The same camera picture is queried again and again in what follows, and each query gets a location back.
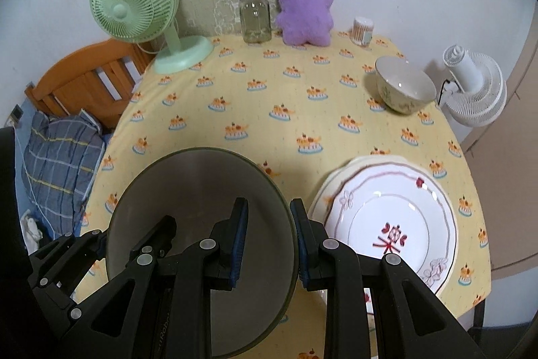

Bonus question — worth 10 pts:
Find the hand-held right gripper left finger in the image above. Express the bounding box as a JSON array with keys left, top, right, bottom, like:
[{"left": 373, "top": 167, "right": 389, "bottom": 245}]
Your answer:
[{"left": 78, "top": 198, "right": 249, "bottom": 359}]

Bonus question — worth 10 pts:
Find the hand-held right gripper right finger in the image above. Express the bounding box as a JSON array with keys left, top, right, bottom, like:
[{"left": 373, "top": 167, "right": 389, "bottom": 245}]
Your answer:
[{"left": 289, "top": 198, "right": 490, "bottom": 359}]

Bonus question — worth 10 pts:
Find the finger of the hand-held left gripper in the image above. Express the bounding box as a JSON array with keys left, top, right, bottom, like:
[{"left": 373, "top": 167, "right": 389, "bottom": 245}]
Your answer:
[{"left": 27, "top": 230, "right": 110, "bottom": 338}]

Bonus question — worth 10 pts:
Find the white plate with yellow flowers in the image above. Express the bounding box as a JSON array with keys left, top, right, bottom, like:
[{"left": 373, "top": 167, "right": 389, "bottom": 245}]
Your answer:
[{"left": 308, "top": 155, "right": 421, "bottom": 225}]

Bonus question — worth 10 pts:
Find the floral ceramic bowl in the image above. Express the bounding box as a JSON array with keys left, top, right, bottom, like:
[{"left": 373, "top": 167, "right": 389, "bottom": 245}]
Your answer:
[
  {"left": 105, "top": 148, "right": 297, "bottom": 357},
  {"left": 375, "top": 56, "right": 437, "bottom": 116}
]

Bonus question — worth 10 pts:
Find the white plate with red pattern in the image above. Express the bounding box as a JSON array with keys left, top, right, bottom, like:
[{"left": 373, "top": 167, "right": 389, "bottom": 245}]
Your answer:
[{"left": 324, "top": 161, "right": 459, "bottom": 318}]

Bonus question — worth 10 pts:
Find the blue plaid blanket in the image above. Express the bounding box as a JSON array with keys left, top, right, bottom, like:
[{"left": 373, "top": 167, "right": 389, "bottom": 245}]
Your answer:
[{"left": 21, "top": 111, "right": 106, "bottom": 238}]

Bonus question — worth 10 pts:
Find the yellow printed tablecloth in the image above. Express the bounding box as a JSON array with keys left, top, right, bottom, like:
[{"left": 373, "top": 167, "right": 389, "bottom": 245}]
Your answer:
[{"left": 73, "top": 32, "right": 492, "bottom": 359}]

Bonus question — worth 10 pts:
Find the black table leg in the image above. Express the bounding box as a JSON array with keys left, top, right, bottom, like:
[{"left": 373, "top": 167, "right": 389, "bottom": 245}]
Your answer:
[{"left": 473, "top": 294, "right": 487, "bottom": 332}]

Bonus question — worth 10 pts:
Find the glass jar with black lid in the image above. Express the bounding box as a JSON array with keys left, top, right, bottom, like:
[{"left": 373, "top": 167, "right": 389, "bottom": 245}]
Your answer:
[{"left": 237, "top": 0, "right": 272, "bottom": 44}]

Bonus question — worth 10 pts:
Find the cotton swab container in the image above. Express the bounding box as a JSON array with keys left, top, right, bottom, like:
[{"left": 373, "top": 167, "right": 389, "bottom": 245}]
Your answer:
[{"left": 352, "top": 16, "right": 375, "bottom": 46}]

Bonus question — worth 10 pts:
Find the purple plush toy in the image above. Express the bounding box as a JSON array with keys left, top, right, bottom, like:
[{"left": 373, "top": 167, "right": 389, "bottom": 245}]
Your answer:
[{"left": 275, "top": 0, "right": 335, "bottom": 47}]

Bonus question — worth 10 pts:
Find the white desk fan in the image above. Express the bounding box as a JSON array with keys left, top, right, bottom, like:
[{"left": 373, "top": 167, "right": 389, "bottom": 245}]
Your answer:
[{"left": 441, "top": 44, "right": 508, "bottom": 128}]

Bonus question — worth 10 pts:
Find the green desk fan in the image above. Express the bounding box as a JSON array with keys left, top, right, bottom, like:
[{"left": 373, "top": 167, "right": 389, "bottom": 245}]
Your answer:
[{"left": 89, "top": 0, "right": 215, "bottom": 74}]

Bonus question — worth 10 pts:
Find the black fan cable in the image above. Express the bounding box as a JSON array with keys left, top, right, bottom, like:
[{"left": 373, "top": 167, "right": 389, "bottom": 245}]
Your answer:
[{"left": 437, "top": 78, "right": 454, "bottom": 107}]

